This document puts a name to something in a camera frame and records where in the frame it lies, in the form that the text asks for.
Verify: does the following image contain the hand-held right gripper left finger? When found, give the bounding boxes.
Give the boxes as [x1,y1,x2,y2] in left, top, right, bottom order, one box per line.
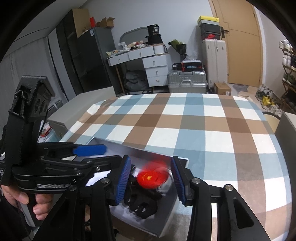
[32,155,133,241]

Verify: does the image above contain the black red shoe box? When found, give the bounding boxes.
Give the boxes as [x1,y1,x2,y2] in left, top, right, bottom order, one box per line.
[201,32,223,41]

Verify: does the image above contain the person's left hand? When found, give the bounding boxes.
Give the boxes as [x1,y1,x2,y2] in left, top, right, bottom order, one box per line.
[2,185,51,221]

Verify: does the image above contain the pile of loose shoes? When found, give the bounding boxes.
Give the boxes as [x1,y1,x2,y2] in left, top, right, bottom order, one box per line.
[255,85,284,116]

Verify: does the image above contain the grey clothes heap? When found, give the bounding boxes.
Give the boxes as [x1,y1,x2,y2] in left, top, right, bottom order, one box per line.
[125,71,149,92]

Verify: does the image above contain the white desk with drawers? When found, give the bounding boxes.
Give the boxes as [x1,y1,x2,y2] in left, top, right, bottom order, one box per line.
[106,44,171,96]

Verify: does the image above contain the black gift bag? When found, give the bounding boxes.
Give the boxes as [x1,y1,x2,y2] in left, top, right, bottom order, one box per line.
[145,24,164,45]

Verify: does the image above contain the wooden shoe rack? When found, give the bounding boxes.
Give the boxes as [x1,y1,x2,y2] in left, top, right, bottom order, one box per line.
[281,39,296,114]

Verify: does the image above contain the silver suitcase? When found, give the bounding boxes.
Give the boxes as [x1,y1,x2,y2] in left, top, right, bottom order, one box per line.
[167,70,207,94]

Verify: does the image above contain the black box with red stripe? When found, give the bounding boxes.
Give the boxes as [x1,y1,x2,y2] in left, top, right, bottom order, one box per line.
[181,60,204,73]

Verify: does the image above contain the grey jewelry box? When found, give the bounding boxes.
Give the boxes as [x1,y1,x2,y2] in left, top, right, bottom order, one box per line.
[83,137,189,238]

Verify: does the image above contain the checked tablecloth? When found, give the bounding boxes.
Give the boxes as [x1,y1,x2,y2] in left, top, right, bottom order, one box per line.
[59,93,292,241]

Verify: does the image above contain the small cardboard box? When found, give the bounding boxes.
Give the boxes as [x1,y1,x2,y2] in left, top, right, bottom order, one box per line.
[213,82,232,96]

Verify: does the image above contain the dark grey fridge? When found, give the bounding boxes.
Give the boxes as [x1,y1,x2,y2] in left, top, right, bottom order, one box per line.
[77,27,116,95]

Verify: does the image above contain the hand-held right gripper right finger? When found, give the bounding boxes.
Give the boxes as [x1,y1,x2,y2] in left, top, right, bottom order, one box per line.
[171,156,267,241]

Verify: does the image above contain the dark grey shoe box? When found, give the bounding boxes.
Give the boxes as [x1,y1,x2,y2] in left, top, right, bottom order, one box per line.
[199,24,224,34]

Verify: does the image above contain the desk clutter pile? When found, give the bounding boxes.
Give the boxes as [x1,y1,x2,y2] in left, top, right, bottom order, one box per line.
[106,40,149,57]

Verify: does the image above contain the tall cardboard panel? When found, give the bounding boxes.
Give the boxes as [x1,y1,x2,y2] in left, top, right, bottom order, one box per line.
[73,9,90,39]

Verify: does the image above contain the dark wardrobe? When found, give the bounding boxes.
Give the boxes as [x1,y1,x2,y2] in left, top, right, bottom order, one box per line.
[55,9,84,102]

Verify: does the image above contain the wooden door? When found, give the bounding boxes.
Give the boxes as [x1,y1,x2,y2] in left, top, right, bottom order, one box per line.
[209,0,264,88]

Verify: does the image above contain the black hair claw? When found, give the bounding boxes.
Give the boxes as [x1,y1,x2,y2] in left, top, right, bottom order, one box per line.
[124,171,162,219]

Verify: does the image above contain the white suitcase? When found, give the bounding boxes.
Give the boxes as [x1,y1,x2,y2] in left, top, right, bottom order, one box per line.
[202,39,228,89]

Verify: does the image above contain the grey arched mirror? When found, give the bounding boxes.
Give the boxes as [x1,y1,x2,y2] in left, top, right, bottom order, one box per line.
[119,27,150,46]

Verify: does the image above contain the rows of sneakers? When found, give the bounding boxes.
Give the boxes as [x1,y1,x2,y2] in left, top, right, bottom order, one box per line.
[279,40,296,84]

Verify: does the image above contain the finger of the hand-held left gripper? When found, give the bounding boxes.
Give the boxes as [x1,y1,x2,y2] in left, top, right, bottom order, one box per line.
[44,155,123,174]
[37,142,108,163]

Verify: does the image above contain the open cardboard box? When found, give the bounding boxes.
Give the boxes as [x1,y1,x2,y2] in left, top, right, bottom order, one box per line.
[96,17,116,29]

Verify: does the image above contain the yellow shoe box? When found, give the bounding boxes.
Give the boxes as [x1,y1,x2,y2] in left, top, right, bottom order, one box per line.
[197,16,220,26]

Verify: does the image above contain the beige chair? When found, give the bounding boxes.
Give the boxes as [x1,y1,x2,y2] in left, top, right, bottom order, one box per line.
[262,111,281,135]

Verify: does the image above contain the red round badge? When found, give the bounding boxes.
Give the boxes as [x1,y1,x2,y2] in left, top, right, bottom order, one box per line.
[137,162,169,187]

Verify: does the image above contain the plain grey cabinet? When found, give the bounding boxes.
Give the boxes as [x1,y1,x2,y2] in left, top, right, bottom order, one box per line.
[274,112,296,163]

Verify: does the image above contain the dark wrapped flower bouquet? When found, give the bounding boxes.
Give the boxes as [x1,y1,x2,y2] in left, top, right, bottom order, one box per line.
[168,39,187,61]

